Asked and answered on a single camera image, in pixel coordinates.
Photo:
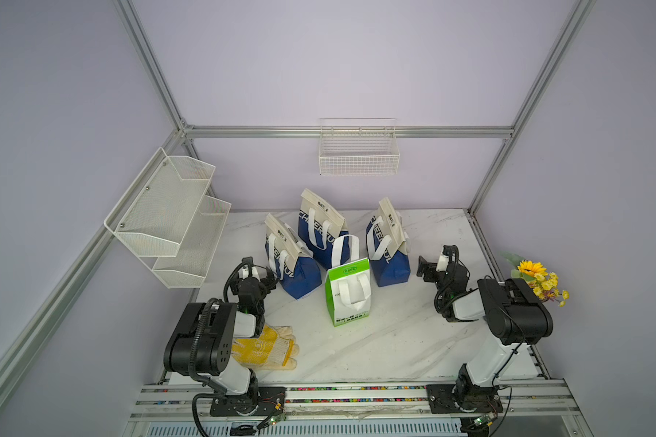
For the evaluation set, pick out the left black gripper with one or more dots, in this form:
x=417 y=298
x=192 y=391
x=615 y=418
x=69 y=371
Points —
x=266 y=283

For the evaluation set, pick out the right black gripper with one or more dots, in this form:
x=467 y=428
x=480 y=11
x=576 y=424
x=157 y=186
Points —
x=428 y=268

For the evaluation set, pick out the blue beige tote bag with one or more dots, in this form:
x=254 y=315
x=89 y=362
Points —
x=319 y=226
x=387 y=246
x=290 y=259

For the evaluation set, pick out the green white takeout bag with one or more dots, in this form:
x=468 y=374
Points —
x=348 y=282

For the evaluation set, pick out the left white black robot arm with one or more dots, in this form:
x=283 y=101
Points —
x=200 y=345

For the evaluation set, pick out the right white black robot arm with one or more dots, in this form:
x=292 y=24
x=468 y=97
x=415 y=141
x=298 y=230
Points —
x=515 y=316

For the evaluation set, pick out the white two-tier mesh shelf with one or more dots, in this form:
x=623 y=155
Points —
x=169 y=220

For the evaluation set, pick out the sunflower bouquet in vase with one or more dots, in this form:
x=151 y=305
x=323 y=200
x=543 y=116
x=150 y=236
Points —
x=544 y=283

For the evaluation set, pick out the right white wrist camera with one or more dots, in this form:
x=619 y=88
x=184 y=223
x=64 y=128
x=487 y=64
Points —
x=443 y=262

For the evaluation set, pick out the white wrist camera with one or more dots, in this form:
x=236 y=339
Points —
x=443 y=262
x=258 y=273

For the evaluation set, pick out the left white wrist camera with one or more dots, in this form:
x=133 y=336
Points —
x=258 y=273

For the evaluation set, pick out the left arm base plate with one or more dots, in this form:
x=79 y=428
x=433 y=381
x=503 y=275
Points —
x=261 y=402

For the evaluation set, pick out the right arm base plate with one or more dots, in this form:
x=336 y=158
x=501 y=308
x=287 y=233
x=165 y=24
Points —
x=450 y=398

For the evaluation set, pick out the white wire wall basket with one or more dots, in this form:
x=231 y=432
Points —
x=351 y=147

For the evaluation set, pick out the aluminium frame rails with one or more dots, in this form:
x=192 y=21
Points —
x=23 y=353

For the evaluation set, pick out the front aluminium rail beam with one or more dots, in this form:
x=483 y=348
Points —
x=523 y=408

